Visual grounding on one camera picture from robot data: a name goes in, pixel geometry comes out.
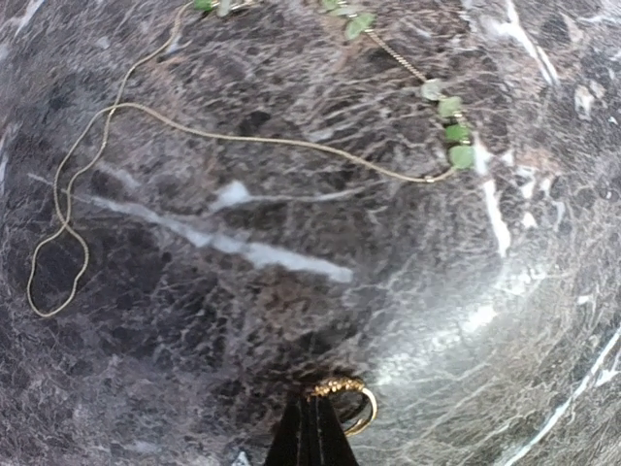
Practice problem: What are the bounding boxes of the gold necklace green stones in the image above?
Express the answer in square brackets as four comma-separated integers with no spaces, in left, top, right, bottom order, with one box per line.
[25,1,475,318]

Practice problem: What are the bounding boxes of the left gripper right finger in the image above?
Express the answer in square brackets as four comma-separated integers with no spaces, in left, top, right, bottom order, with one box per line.
[310,397,358,466]

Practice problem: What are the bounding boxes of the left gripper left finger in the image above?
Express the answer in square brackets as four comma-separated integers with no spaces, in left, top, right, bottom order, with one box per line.
[264,395,311,466]

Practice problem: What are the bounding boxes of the gold ring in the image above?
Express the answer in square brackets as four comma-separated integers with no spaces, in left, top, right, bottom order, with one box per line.
[306,376,379,438]

